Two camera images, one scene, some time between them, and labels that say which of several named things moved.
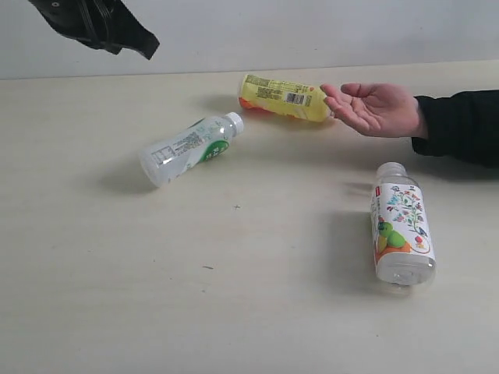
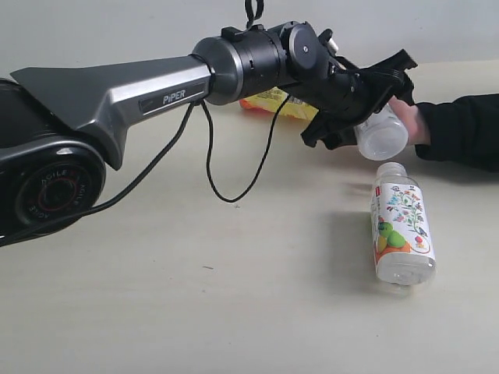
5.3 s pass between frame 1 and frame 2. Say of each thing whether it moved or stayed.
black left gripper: moved
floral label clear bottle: stayed
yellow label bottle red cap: stayed
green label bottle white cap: moved
